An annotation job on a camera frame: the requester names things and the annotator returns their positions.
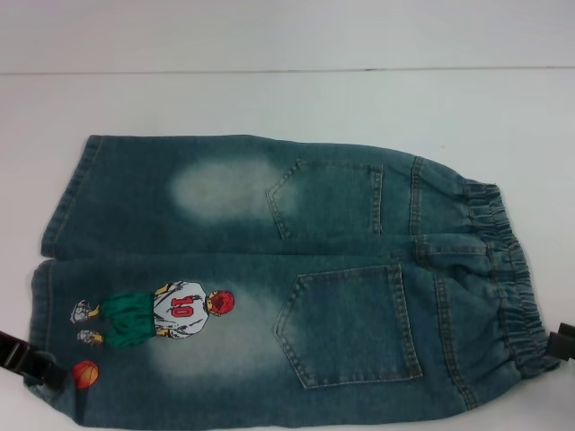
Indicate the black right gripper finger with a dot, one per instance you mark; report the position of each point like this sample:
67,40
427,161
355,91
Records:
561,345

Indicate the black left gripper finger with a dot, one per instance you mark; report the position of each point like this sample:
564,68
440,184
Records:
13,354

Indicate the blue denim shorts basketball print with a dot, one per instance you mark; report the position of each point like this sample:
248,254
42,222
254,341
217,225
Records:
224,224

